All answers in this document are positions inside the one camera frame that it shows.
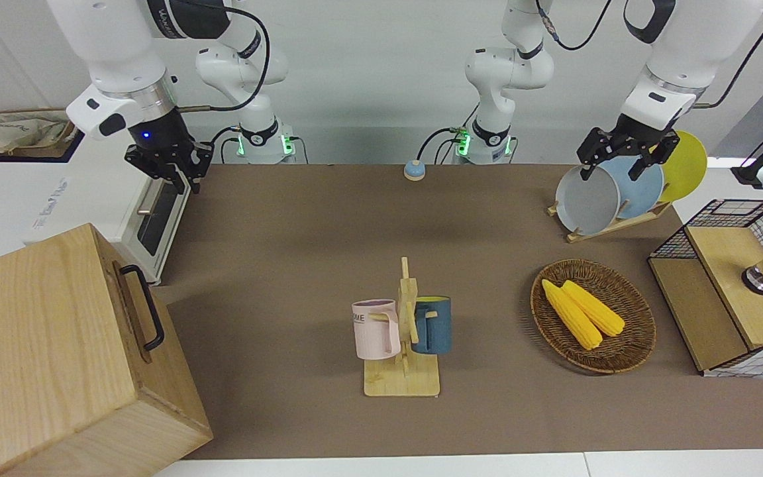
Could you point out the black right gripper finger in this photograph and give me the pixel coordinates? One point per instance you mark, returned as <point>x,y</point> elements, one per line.
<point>197,162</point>
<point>156,171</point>

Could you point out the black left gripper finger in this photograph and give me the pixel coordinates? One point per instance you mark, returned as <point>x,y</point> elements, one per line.
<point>660,152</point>
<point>597,149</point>

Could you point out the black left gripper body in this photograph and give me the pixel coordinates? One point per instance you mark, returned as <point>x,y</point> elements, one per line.
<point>636,136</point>

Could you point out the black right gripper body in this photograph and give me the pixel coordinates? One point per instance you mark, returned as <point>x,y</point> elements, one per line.
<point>156,142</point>

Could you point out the light wooden drawer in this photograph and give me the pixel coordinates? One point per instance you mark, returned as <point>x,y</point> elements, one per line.
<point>131,311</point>

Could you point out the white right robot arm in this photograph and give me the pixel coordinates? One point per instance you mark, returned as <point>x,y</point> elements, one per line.
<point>116,53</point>

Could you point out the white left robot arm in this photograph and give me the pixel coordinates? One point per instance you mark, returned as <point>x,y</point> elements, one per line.
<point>693,40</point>

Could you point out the yellow plate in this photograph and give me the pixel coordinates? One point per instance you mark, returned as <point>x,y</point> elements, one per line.
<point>689,169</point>

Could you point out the light blue plate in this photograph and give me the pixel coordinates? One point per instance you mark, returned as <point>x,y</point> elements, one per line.
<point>640,189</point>

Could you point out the grey plate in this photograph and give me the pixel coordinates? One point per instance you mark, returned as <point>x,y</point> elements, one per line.
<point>587,202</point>

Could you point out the wooden plate rack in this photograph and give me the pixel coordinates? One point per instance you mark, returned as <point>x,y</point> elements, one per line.
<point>580,235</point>

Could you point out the white toaster oven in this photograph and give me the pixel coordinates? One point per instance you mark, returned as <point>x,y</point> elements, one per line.
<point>57,192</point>

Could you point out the brown table mat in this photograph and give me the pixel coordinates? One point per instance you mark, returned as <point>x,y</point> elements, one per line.
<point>289,265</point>

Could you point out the beige paper bag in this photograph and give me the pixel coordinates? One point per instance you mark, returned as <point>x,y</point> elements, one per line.
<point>17,129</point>

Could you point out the yellow corn cob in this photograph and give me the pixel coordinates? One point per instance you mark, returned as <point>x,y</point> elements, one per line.
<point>570,318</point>
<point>603,315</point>

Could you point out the light blue round button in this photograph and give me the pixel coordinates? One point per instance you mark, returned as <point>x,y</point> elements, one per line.
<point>414,171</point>

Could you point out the brown wicker basket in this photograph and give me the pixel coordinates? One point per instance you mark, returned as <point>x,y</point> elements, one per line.
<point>620,354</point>

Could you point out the dark teal mug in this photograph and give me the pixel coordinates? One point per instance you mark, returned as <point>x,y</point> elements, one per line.
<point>436,328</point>

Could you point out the pink mug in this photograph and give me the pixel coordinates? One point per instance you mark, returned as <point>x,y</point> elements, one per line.
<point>373,331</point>

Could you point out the wooden mug rack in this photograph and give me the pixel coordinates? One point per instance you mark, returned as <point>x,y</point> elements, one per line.
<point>401,384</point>

